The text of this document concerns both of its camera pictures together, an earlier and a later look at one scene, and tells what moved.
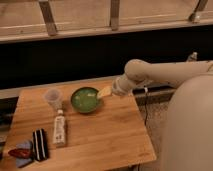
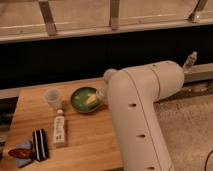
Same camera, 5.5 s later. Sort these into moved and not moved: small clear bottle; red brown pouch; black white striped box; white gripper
Moved: white gripper
Not moved: small clear bottle; black white striped box; red brown pouch
